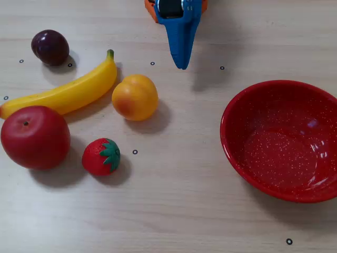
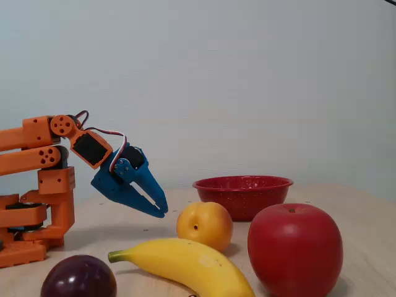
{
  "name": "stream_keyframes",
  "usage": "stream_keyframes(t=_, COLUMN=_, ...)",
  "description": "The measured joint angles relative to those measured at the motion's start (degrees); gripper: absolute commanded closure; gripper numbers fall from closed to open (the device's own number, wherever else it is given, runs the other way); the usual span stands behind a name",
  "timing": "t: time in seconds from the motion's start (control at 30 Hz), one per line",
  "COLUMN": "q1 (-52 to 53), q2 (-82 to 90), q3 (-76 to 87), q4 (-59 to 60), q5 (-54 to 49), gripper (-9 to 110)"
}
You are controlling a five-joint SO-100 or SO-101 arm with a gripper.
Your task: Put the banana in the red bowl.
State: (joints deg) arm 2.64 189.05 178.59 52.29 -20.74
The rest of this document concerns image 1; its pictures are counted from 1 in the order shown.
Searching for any yellow plastic banana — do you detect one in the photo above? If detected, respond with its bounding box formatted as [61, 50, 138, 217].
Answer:
[0, 49, 118, 120]

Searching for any blue gripper black motor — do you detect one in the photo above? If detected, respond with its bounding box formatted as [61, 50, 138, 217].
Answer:
[154, 0, 208, 70]

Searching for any red plastic apple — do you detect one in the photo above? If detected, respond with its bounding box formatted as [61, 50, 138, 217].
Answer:
[0, 105, 71, 171]

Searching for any red plastic strawberry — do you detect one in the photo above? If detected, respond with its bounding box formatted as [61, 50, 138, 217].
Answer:
[81, 138, 121, 177]

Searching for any dark purple plastic plum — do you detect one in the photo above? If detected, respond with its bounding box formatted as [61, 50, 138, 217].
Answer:
[31, 29, 70, 66]

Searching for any orange yellow plastic peach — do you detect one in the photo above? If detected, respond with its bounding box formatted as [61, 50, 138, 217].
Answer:
[111, 74, 159, 122]

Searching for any red speckled bowl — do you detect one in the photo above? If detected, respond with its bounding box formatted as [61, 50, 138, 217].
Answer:
[220, 80, 337, 204]

